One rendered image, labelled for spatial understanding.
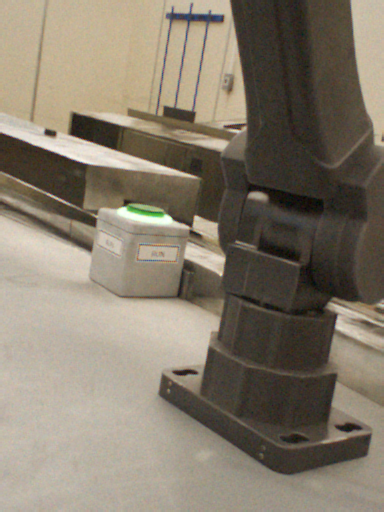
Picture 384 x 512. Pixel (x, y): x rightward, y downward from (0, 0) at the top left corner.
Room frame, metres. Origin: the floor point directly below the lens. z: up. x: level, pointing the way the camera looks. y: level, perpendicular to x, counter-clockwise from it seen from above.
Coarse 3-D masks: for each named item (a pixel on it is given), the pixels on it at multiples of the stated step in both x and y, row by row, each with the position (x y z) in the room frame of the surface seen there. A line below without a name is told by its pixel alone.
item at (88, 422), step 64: (0, 256) 0.82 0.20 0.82; (64, 256) 0.88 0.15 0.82; (0, 320) 0.60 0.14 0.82; (64, 320) 0.63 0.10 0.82; (128, 320) 0.66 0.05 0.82; (192, 320) 0.70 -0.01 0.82; (0, 384) 0.48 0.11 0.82; (64, 384) 0.49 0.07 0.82; (128, 384) 0.51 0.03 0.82; (0, 448) 0.39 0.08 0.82; (64, 448) 0.40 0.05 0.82; (128, 448) 0.42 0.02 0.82; (192, 448) 0.43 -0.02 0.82
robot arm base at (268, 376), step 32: (224, 320) 0.49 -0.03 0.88; (256, 320) 0.46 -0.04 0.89; (288, 320) 0.46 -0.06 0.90; (320, 320) 0.46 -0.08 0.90; (224, 352) 0.47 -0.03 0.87; (256, 352) 0.46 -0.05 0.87; (288, 352) 0.46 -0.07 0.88; (320, 352) 0.47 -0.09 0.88; (160, 384) 0.50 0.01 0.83; (192, 384) 0.49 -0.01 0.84; (224, 384) 0.46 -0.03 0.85; (256, 384) 0.45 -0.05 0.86; (288, 384) 0.45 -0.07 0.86; (320, 384) 0.46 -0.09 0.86; (192, 416) 0.47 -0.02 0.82; (224, 416) 0.45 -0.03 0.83; (256, 416) 0.45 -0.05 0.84; (288, 416) 0.45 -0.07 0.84; (320, 416) 0.47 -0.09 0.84; (352, 416) 0.49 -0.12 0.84; (256, 448) 0.43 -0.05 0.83; (288, 448) 0.42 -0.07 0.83; (320, 448) 0.44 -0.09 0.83; (352, 448) 0.46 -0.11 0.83
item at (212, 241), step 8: (192, 232) 0.98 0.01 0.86; (200, 232) 0.97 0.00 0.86; (200, 240) 0.97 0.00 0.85; (208, 240) 0.96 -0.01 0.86; (216, 240) 0.94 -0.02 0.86; (216, 248) 0.94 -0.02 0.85; (352, 304) 0.76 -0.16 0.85; (360, 304) 0.75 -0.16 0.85; (376, 304) 0.74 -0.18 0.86; (368, 312) 0.74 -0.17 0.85; (376, 312) 0.74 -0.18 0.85
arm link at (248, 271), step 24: (264, 192) 0.49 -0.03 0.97; (264, 216) 0.49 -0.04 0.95; (288, 216) 0.48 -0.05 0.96; (312, 216) 0.47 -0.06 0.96; (240, 240) 0.50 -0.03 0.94; (264, 240) 0.49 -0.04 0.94; (288, 240) 0.48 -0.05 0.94; (312, 240) 0.47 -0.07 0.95; (240, 264) 0.48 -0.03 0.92; (264, 264) 0.47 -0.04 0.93; (288, 264) 0.46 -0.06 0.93; (240, 288) 0.48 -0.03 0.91; (264, 288) 0.47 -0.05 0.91; (288, 288) 0.46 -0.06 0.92; (312, 288) 0.48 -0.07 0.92; (288, 312) 0.46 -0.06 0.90
